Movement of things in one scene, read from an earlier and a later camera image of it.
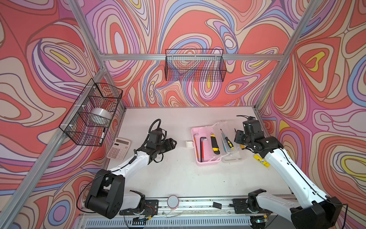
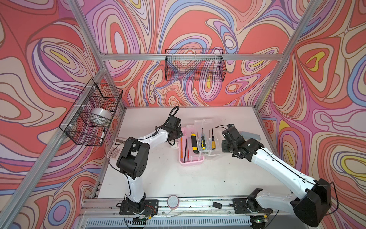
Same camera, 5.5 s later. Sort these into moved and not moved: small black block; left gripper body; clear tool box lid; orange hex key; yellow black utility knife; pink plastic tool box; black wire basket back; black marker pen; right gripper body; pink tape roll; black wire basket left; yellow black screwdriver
Moved: yellow black utility knife; clear tool box lid; left gripper body; orange hex key; pink plastic tool box; right gripper body; yellow black screwdriver
Not moved: black marker pen; black wire basket left; small black block; pink tape roll; black wire basket back
